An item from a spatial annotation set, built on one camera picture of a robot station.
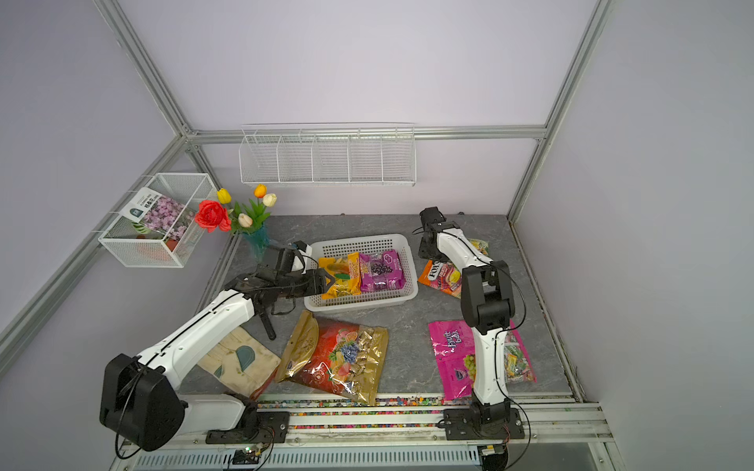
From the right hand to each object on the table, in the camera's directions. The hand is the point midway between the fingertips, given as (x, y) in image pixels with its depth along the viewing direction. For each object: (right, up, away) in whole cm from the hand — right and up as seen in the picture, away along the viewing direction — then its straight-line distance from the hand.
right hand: (432, 251), depth 102 cm
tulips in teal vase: (-54, +9, -21) cm, 59 cm away
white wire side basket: (-80, +2, -29) cm, 85 cm away
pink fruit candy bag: (+4, -29, -17) cm, 34 cm away
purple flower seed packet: (-74, +10, -28) cm, 79 cm away
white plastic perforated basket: (-34, +2, 0) cm, 34 cm away
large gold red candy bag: (-28, -30, -20) cm, 45 cm away
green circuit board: (-50, -50, -31) cm, 77 cm away
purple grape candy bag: (-17, -7, -5) cm, 19 cm away
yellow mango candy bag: (-30, -6, -5) cm, 31 cm away
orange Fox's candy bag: (+4, -9, -2) cm, 10 cm away
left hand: (-33, -9, -20) cm, 39 cm away
